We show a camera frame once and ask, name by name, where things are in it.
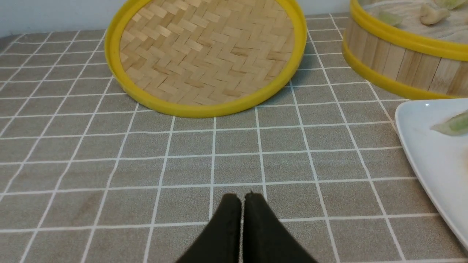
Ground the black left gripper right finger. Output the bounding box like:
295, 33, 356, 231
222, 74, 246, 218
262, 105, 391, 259
242, 193, 317, 263

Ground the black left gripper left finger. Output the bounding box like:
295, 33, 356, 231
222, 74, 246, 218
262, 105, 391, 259
176, 194, 241, 263

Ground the white square plate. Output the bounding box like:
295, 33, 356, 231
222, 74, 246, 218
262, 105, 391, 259
395, 98, 468, 249

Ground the green dumpling on plate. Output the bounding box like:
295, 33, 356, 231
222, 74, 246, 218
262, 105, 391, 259
431, 110, 468, 136

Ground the grey checkered tablecloth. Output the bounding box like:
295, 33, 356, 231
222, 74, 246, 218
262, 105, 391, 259
0, 13, 467, 263

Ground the woven bamboo steamer lid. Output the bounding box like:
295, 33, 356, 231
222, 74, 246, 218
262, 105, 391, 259
104, 0, 308, 118

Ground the bamboo steamer basket yellow rim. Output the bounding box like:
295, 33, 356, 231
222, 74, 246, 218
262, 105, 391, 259
342, 0, 467, 100

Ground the pale green dumpling in steamer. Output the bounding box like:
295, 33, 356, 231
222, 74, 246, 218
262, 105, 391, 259
377, 11, 403, 28

